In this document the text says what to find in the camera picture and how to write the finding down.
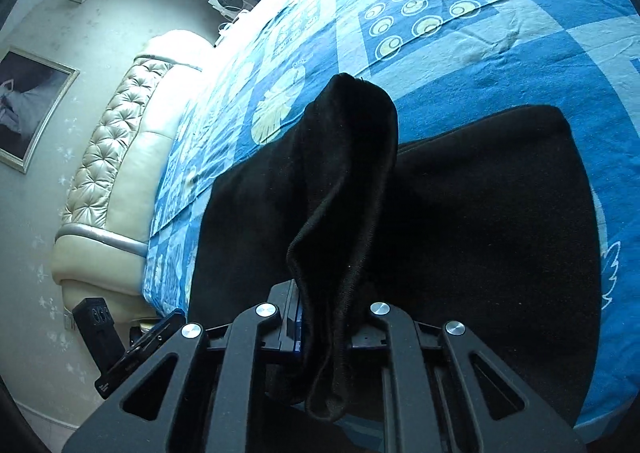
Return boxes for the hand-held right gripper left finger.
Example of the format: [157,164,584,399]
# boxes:
[62,280,306,453]

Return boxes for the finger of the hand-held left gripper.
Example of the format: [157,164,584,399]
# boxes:
[95,309,186,400]

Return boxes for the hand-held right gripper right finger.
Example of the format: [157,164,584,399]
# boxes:
[345,300,586,453]

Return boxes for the black studded pants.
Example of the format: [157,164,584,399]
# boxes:
[187,73,603,426]

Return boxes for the cream tufted leather headboard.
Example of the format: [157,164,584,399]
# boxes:
[52,28,211,329]

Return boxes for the blue patterned bed sheet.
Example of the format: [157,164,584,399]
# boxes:
[142,0,640,444]

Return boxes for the white box fan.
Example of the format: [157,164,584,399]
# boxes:
[207,0,253,21]

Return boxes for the framed wall picture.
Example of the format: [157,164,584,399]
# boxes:
[0,47,81,175]

